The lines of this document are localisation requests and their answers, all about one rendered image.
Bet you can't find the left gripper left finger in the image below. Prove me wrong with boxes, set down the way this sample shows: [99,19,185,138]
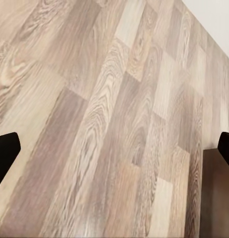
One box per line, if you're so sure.
[0,132,21,183]

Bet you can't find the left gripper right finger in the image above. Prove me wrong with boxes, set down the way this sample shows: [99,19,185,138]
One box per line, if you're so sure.
[217,132,229,165]

